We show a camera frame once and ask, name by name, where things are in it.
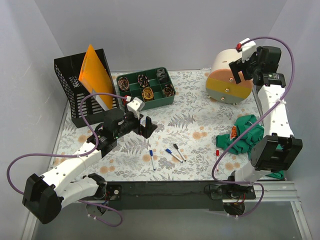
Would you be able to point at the cream cylindrical drawer box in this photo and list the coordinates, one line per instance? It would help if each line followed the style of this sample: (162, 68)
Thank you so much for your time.
(221, 85)

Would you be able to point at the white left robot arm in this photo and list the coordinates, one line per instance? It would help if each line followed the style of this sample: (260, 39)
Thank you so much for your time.
(45, 196)

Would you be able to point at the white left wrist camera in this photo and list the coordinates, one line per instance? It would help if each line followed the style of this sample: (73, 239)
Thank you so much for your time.
(134, 105)

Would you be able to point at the orange plastic folder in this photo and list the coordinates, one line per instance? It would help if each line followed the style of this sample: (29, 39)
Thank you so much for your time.
(93, 75)

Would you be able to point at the aluminium frame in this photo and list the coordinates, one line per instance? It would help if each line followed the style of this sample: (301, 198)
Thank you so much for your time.
(279, 216)

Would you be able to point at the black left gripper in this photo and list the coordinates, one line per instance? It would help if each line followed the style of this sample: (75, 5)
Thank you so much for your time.
(141, 125)

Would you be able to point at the blue cap marker left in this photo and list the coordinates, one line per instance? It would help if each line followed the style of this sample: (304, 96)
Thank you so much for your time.
(152, 159)

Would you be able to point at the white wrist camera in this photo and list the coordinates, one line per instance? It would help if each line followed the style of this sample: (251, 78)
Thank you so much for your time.
(134, 105)
(247, 47)

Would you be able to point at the floral table mat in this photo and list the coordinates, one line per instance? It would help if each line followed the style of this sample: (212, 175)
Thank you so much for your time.
(192, 122)

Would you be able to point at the red cap marker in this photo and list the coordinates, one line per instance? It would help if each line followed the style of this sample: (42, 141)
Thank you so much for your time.
(217, 154)

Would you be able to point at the blue cap marker middle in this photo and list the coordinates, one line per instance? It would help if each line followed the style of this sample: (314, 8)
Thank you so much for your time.
(173, 155)

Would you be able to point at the blue cap marker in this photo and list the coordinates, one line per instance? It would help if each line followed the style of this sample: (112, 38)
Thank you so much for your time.
(173, 155)
(152, 159)

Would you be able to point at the green compartment tray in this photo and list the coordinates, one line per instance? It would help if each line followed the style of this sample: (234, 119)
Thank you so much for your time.
(153, 86)

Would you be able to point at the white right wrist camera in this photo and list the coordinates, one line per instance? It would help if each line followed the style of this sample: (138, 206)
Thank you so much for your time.
(247, 47)

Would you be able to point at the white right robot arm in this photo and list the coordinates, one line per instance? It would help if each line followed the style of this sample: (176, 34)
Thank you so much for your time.
(279, 147)

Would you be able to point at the green cloth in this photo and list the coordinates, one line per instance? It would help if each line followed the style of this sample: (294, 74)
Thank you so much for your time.
(247, 141)

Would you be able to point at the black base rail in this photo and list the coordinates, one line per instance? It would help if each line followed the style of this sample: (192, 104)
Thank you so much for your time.
(171, 195)

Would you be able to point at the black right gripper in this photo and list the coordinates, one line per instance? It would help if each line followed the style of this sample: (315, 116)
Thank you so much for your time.
(242, 64)

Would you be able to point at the black cap marker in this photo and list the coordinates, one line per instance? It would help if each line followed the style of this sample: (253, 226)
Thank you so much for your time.
(179, 151)

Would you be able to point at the black mesh file holder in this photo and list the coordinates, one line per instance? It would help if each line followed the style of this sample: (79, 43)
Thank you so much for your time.
(67, 70)

